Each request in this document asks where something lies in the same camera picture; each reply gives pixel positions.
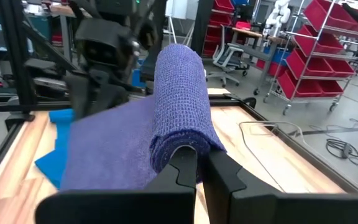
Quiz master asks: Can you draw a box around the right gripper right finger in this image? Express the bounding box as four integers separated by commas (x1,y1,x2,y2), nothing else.
201,150,358,224

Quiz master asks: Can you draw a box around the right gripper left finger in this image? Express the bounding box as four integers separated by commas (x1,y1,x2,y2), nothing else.
35,145,198,224

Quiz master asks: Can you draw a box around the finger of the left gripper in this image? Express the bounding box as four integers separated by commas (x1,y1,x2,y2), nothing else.
65,69,106,121
103,77,131,112

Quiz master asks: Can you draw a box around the dark blue elastic bandage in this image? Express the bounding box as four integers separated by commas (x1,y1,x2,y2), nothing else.
59,43,227,191

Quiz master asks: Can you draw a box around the bright blue elastic bandage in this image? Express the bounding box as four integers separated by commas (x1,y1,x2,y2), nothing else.
35,108,75,190

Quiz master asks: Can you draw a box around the grey office chair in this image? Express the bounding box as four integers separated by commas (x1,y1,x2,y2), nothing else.
206,24,249,88

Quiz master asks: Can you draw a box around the red bin shelf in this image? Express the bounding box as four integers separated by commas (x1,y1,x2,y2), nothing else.
202,0,255,59

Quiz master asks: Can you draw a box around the red plastic bin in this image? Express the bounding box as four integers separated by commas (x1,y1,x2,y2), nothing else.
277,71,323,100
303,0,358,31
293,24,345,57
286,48,336,78

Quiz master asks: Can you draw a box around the wooden work table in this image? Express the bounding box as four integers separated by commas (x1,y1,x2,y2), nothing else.
231,27,289,95

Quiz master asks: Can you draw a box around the blue plastic bin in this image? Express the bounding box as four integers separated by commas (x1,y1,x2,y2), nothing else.
264,46,292,67

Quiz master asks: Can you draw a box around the black aluminium table frame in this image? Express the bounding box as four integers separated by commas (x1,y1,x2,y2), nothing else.
0,0,358,194

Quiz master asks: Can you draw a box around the black floor cable bundle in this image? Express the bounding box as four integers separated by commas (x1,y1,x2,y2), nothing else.
325,138,358,167

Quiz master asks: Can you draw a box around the wire shelf rack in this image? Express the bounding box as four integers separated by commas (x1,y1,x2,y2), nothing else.
262,0,358,116

